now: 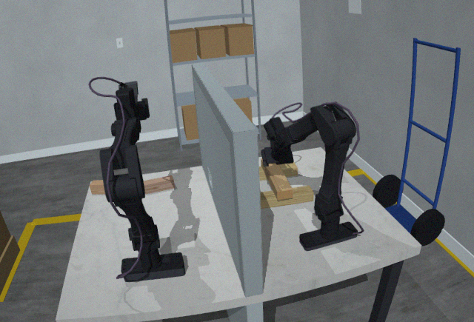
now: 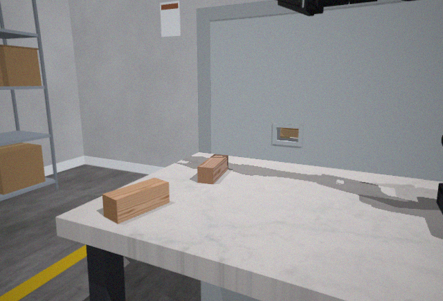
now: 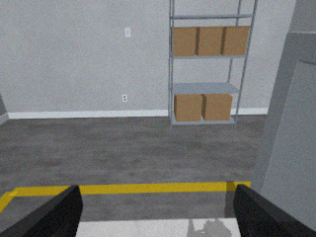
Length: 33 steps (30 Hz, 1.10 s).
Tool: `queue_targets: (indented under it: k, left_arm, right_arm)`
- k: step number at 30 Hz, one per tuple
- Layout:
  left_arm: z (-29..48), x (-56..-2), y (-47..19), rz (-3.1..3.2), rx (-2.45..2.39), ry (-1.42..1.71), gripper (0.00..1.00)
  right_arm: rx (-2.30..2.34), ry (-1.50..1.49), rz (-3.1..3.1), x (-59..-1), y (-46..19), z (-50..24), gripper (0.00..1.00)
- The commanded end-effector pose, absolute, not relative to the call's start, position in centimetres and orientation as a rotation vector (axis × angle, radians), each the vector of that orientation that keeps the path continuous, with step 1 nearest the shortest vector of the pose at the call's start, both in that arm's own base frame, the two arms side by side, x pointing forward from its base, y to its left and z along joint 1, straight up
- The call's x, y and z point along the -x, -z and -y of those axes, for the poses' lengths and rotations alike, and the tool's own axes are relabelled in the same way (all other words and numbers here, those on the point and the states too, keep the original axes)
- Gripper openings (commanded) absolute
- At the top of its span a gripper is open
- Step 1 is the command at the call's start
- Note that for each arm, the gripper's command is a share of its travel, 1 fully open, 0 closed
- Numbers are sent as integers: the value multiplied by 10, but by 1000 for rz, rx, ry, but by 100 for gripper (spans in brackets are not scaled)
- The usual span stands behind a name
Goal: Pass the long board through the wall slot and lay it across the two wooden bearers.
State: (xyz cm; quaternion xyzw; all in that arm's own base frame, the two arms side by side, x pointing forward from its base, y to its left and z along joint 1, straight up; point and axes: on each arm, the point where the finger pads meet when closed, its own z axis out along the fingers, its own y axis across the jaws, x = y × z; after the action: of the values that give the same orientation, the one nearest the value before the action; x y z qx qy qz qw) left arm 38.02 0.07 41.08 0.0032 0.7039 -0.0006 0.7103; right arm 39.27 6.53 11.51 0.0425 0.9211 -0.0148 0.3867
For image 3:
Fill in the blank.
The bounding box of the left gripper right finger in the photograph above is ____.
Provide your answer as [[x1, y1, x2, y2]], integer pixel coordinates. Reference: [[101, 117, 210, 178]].
[[233, 184, 316, 237]]

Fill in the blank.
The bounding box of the grey panel wall with slot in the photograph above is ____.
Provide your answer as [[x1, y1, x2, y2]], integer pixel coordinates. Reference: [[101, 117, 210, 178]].
[[250, 32, 316, 231]]

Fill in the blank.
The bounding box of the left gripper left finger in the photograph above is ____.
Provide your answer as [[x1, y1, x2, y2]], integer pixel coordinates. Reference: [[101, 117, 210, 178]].
[[0, 185, 83, 237]]

